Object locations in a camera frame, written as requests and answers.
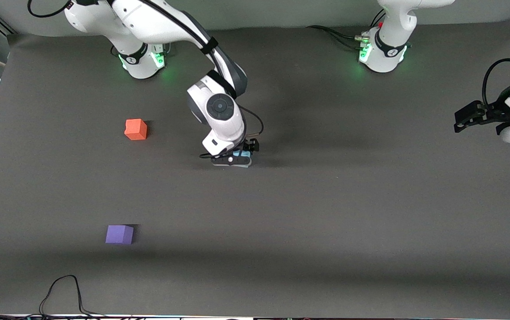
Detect orange foam block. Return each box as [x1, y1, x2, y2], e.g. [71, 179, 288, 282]
[124, 119, 148, 141]

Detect purple foam block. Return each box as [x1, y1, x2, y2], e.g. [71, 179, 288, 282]
[105, 225, 134, 245]

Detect dark grey table mat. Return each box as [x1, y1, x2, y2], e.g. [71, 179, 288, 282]
[0, 16, 510, 317]

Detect black left arm base cables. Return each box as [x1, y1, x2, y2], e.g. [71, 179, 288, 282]
[306, 9, 386, 50]

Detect thin black looped cable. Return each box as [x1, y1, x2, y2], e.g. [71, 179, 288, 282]
[39, 275, 109, 318]

